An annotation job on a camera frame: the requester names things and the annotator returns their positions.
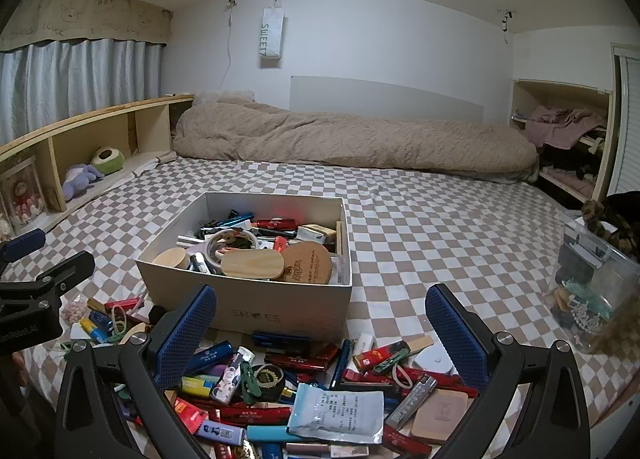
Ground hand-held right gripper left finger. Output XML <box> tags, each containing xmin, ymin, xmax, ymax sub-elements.
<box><xmin>54</xmin><ymin>284</ymin><xmax>218</xmax><ymax>459</ymax></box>

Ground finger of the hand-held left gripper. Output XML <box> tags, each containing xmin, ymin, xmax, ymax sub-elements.
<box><xmin>0</xmin><ymin>228</ymin><xmax>47</xmax><ymax>264</ymax></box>
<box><xmin>0</xmin><ymin>251</ymin><xmax>97</xmax><ymax>312</ymax></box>

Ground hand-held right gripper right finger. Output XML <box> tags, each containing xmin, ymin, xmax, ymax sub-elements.
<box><xmin>425</xmin><ymin>284</ymin><xmax>591</xmax><ymax>459</ymax></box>

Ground white cardboard box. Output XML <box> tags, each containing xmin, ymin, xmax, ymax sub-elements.
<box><xmin>135</xmin><ymin>192</ymin><xmax>354</xmax><ymax>345</ymax></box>

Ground white paper packet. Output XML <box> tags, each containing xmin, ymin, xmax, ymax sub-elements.
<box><xmin>287</xmin><ymin>383</ymin><xmax>385</xmax><ymax>444</ymax></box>

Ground white rounded case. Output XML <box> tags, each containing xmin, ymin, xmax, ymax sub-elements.
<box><xmin>412</xmin><ymin>343</ymin><xmax>453</xmax><ymax>375</ymax></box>

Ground dark blue lighter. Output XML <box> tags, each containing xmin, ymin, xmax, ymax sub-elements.
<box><xmin>185</xmin><ymin>341</ymin><xmax>233</xmax><ymax>380</ymax></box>

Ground flat wooden stick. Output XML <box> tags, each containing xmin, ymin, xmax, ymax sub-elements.
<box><xmin>400</xmin><ymin>336</ymin><xmax>433</xmax><ymax>355</ymax></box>

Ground clear bag of pink beads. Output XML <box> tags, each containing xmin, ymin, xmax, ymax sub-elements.
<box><xmin>59</xmin><ymin>300</ymin><xmax>87</xmax><ymax>324</ymax></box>

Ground clear doll display box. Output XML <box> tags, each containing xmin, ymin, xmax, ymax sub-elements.
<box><xmin>0</xmin><ymin>156</ymin><xmax>48</xmax><ymax>235</ymax></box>

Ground yellow lighter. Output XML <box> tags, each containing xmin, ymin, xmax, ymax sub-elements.
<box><xmin>181</xmin><ymin>376</ymin><xmax>213</xmax><ymax>399</ymax></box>

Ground white cartoon print lighter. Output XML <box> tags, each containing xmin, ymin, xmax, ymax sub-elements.
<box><xmin>210</xmin><ymin>346</ymin><xmax>256</xmax><ymax>405</ymax></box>

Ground green plastic clip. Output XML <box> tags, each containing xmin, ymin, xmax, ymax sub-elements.
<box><xmin>239</xmin><ymin>361</ymin><xmax>261</xmax><ymax>402</ymax></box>

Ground red and black pack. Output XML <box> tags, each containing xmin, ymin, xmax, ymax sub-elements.
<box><xmin>352</xmin><ymin>343</ymin><xmax>416</xmax><ymax>372</ymax></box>

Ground white tape roll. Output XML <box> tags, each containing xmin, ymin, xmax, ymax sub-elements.
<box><xmin>205</xmin><ymin>229</ymin><xmax>261</xmax><ymax>275</ymax></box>

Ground silver metal lighter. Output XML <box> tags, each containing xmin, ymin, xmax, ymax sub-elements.
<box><xmin>385</xmin><ymin>374</ymin><xmax>438</xmax><ymax>432</ymax></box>

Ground pink rectangular compact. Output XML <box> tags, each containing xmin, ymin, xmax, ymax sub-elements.
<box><xmin>410</xmin><ymin>388</ymin><xmax>470</xmax><ymax>445</ymax></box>

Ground dark blue pen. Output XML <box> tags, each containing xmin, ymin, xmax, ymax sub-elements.
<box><xmin>252</xmin><ymin>331</ymin><xmax>313</xmax><ymax>346</ymax></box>

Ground black round tin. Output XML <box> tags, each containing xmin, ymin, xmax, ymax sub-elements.
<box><xmin>250</xmin><ymin>364</ymin><xmax>287</xmax><ymax>402</ymax></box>

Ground oval wooden lid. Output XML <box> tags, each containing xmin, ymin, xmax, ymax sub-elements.
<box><xmin>220</xmin><ymin>250</ymin><xmax>285</xmax><ymax>281</ymax></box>

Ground pale purple lighter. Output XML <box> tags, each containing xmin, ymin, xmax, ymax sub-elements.
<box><xmin>195</xmin><ymin>421</ymin><xmax>246</xmax><ymax>446</ymax></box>

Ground pile of red foil packets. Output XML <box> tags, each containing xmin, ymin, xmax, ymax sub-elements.
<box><xmin>172</xmin><ymin>343</ymin><xmax>451</xmax><ymax>459</ymax></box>

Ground blue metallic pen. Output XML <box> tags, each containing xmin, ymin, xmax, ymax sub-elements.
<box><xmin>330</xmin><ymin>339</ymin><xmax>352</xmax><ymax>390</ymax></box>

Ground green plush toy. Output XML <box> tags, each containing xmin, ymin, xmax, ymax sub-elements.
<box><xmin>90</xmin><ymin>146</ymin><xmax>126</xmax><ymax>177</ymax></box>

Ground checkered bedsheet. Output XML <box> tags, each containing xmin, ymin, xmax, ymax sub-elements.
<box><xmin>0</xmin><ymin>149</ymin><xmax>640</xmax><ymax>459</ymax></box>

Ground clear plastic case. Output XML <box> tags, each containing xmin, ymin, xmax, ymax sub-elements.
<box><xmin>330</xmin><ymin>254</ymin><xmax>351</xmax><ymax>285</ymax></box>

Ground round cork coaster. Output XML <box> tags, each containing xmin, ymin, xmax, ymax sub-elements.
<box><xmin>282</xmin><ymin>242</ymin><xmax>333</xmax><ymax>285</ymax></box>

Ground red glossy tube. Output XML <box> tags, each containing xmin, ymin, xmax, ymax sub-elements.
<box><xmin>254</xmin><ymin>218</ymin><xmax>301</xmax><ymax>232</ymax></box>

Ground wooden bedside shelf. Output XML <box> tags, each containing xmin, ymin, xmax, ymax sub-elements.
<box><xmin>0</xmin><ymin>94</ymin><xmax>196</xmax><ymax>235</ymax></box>

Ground clear plastic storage box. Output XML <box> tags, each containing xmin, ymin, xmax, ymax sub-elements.
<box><xmin>550</xmin><ymin>212</ymin><xmax>640</xmax><ymax>355</ymax></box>

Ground small white carton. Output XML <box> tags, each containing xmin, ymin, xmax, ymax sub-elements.
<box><xmin>297</xmin><ymin>224</ymin><xmax>337</xmax><ymax>245</ymax></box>

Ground grey curtain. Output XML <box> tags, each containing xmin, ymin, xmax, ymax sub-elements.
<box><xmin>0</xmin><ymin>36</ymin><xmax>166</xmax><ymax>145</ymax></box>

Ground leopard print scrunchie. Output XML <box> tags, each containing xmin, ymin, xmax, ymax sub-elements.
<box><xmin>580</xmin><ymin>192</ymin><xmax>640</xmax><ymax>260</ymax></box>

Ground beige duvet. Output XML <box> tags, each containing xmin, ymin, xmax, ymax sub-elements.
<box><xmin>172</xmin><ymin>92</ymin><xmax>541</xmax><ymax>185</ymax></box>

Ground pink clothes pile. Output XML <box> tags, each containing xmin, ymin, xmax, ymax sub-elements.
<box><xmin>525</xmin><ymin>106</ymin><xmax>608</xmax><ymax>150</ymax></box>

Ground beige curtain valance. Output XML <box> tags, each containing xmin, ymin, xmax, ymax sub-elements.
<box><xmin>0</xmin><ymin>0</ymin><xmax>173</xmax><ymax>52</ymax></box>

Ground white headboard panel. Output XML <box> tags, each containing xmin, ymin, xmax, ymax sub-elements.
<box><xmin>290</xmin><ymin>75</ymin><xmax>485</xmax><ymax>126</ymax></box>

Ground white window blind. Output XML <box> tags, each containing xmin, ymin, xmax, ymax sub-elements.
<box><xmin>612</xmin><ymin>42</ymin><xmax>640</xmax><ymax>197</ymax></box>

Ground white hanging paper bag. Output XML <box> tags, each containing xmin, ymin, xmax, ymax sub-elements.
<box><xmin>260</xmin><ymin>0</ymin><xmax>287</xmax><ymax>61</ymax></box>

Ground wooden wall shelf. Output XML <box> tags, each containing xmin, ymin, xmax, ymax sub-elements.
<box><xmin>511</xmin><ymin>79</ymin><xmax>615</xmax><ymax>205</ymax></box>

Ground wall hook with cable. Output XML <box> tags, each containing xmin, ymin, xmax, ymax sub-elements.
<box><xmin>497</xmin><ymin>8</ymin><xmax>516</xmax><ymax>45</ymax></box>

